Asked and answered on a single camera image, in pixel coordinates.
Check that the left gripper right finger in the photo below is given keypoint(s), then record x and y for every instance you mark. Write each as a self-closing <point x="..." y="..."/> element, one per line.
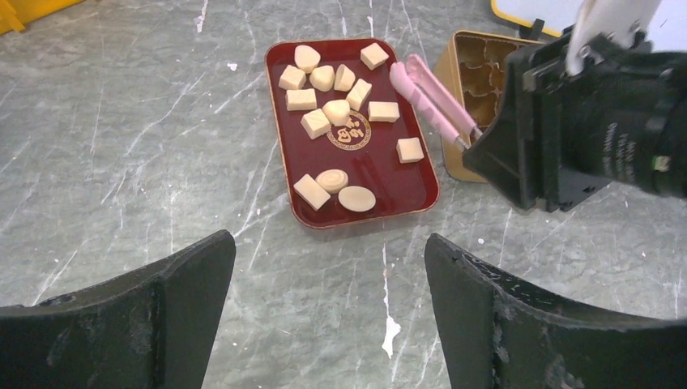
<point x="500" y="331"/>

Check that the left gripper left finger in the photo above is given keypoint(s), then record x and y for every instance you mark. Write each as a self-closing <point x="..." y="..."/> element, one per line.
<point x="153" y="327"/>

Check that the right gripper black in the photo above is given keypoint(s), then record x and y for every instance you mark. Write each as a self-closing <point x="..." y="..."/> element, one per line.
<point x="558" y="139"/>

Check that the pink metal tweezers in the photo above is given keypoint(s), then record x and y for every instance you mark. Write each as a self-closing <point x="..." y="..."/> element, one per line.
<point x="417" y="84"/>

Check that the oval white chocolate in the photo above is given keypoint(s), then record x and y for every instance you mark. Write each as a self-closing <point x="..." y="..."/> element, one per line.
<point x="357" y="198"/>

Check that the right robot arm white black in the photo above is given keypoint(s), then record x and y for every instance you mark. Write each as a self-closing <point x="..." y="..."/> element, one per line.
<point x="558" y="138"/>

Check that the gold chocolate box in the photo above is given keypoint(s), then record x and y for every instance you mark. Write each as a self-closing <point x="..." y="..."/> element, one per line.
<point x="472" y="69"/>

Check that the square white chocolate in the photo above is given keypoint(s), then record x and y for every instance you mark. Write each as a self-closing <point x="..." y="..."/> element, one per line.
<point x="409" y="150"/>
<point x="373" y="56"/>

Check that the rectangular white chocolate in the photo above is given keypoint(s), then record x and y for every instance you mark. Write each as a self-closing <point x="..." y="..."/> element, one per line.
<point x="309" y="190"/>

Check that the round swirl white chocolate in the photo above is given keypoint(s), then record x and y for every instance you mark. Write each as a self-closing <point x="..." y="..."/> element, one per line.
<point x="332" y="180"/>

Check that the square white chocolate top right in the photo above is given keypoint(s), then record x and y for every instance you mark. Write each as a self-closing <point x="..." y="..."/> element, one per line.
<point x="373" y="56"/>

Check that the red rectangular tray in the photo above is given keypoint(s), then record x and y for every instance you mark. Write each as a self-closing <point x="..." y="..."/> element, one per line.
<point x="365" y="150"/>

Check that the yellow plastic bin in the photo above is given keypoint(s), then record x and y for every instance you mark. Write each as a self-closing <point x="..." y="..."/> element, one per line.
<point x="17" y="14"/>

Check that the whiteboard with yellow frame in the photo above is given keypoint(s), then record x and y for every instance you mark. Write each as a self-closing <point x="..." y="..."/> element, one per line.
<point x="667" y="30"/>

